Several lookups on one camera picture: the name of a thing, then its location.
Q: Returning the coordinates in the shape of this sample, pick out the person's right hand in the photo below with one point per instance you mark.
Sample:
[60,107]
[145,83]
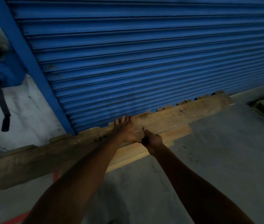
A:
[154,143]

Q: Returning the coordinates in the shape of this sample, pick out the person's left hand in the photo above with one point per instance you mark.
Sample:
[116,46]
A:
[126,130]

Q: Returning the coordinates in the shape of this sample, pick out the person's right forearm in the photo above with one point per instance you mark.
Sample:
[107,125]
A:
[192,188]

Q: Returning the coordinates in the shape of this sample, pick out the person's left forearm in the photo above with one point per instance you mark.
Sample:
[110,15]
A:
[76,184]

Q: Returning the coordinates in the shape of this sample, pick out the blue roller shutter door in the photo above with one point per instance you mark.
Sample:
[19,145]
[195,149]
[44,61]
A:
[146,55]

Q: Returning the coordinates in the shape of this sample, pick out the blue shutter crank gearbox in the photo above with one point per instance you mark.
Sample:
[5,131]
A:
[6,72]

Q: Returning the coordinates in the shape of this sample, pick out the red floor tape line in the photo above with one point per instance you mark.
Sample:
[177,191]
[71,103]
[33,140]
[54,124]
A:
[17,219]

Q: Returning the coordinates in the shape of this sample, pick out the blue shutter guide rail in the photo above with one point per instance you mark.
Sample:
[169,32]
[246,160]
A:
[29,55]

